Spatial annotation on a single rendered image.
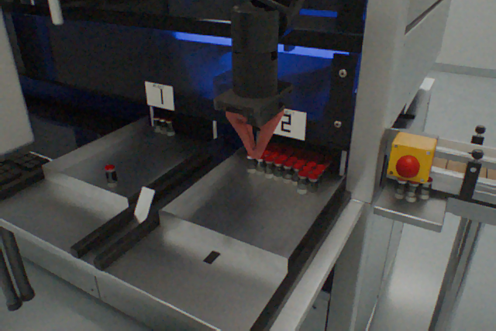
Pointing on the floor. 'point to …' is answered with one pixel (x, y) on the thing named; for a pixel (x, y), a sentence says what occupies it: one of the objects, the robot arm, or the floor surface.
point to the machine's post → (371, 125)
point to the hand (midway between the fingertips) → (255, 152)
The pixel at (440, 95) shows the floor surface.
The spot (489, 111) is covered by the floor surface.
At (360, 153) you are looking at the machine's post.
